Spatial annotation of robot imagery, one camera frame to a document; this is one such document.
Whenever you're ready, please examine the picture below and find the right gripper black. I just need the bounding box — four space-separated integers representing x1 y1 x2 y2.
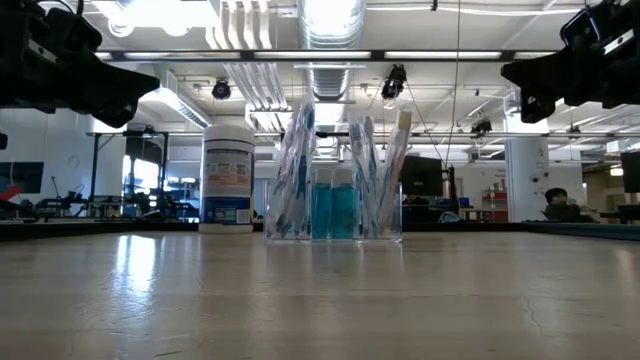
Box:
500 29 640 125

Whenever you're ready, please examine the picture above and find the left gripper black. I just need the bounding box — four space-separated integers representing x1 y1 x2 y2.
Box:
0 44 162 129

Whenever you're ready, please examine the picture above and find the plastic-wrapped orange toothbrush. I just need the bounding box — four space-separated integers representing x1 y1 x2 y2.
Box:
379 108 414 237

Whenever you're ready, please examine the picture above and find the white round column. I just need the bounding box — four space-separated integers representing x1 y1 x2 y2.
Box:
503 112 552 224

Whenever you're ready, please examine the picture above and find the red storage shelf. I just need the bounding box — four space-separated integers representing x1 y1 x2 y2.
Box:
480 188 509 223

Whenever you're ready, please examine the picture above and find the person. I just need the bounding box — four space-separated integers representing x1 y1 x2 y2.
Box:
542 187 597 224

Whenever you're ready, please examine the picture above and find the white wipes canister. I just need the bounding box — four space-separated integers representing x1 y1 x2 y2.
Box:
198 124 256 235

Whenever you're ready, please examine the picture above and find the black desktop monitor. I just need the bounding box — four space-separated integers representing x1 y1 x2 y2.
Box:
620 151 640 195
400 154 445 198

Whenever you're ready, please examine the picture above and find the black overhead light bar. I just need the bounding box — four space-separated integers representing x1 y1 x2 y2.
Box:
94 48 559 64

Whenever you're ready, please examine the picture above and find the clear acrylic organizer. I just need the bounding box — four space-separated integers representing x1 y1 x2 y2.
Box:
264 180 404 244

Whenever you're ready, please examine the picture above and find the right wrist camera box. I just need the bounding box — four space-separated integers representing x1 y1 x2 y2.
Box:
559 5 604 51

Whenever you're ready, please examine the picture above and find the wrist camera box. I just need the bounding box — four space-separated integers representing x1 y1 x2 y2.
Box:
559 5 604 51
42 5 104 59

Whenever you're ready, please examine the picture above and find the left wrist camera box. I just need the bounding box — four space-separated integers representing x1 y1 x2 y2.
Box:
42 5 104 59

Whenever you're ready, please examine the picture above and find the dark wall screen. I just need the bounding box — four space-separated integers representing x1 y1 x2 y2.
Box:
0 161 45 195

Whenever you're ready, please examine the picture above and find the black aluminium rig frame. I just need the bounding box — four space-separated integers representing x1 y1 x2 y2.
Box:
0 218 640 242

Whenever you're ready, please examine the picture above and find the silver round air duct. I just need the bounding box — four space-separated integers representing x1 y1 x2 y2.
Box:
297 0 367 104

